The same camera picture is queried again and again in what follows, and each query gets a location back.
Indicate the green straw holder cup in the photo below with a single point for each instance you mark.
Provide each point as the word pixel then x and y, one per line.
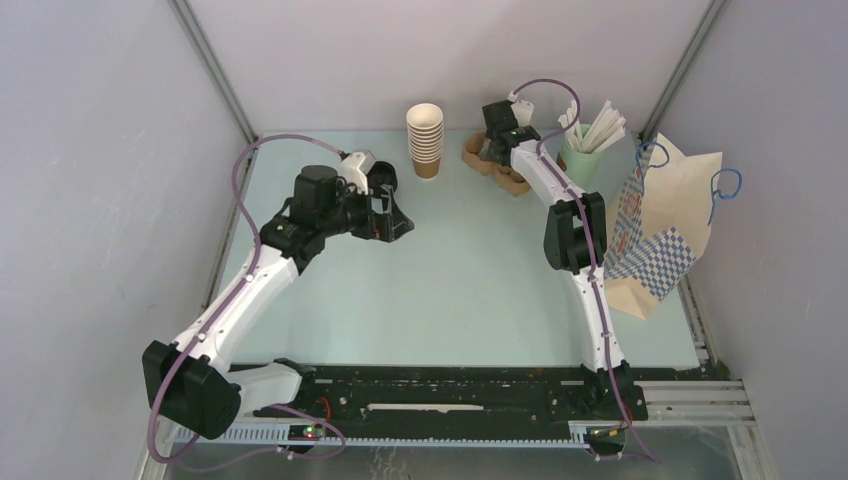
pixel 580 167

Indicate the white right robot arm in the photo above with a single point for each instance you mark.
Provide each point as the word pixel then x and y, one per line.
pixel 575 238

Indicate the paper takeout bag blue handles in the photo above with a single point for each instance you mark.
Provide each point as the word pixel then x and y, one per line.
pixel 660 221

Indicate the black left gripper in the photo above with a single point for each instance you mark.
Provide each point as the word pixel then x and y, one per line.
pixel 388 226

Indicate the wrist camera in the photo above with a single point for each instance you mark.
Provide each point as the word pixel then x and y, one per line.
pixel 354 168
pixel 508 114

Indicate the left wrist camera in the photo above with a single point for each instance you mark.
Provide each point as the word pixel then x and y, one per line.
pixel 354 168

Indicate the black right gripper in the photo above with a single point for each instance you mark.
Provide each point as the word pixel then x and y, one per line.
pixel 493 155

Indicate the stack of brown paper cups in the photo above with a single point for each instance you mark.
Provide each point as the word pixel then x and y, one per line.
pixel 425 129

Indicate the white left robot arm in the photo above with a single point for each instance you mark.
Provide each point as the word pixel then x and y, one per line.
pixel 189 380

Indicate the brown pulp cup carrier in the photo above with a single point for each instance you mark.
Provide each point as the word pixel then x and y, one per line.
pixel 505 177

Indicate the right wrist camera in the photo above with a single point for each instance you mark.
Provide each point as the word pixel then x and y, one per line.
pixel 508 114

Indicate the stack of black cup lids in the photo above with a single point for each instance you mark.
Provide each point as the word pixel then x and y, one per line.
pixel 382 179

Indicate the bundle of white wrapped straws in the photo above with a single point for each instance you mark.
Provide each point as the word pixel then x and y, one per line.
pixel 606 129

